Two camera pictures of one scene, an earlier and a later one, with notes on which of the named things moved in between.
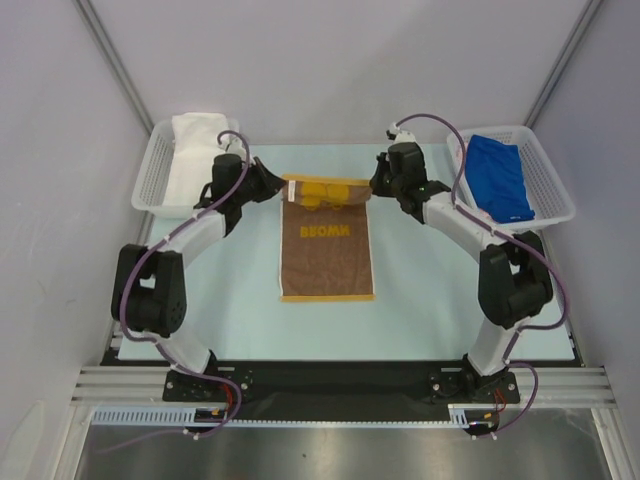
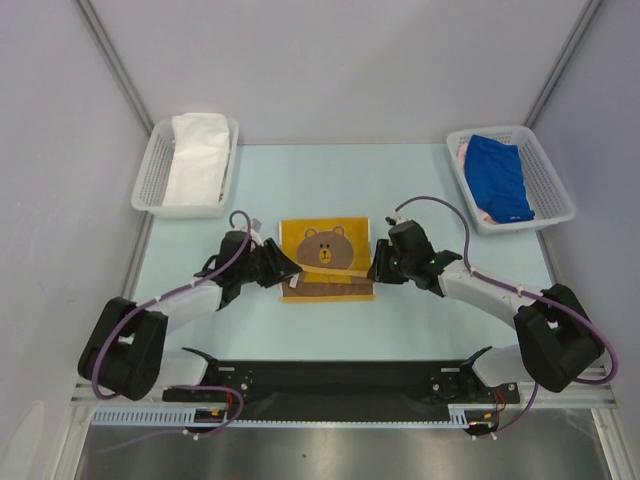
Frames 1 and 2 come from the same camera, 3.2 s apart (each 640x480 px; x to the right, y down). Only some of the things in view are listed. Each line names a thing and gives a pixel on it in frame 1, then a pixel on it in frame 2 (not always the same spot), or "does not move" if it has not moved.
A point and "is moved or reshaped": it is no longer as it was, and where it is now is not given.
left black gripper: (270, 183) to (279, 266)
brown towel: (326, 239) is moved or reshaped
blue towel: (496, 174) does not move
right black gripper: (386, 176) to (386, 263)
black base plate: (341, 392) does not move
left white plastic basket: (151, 181) does not move
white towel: (196, 145) does not move
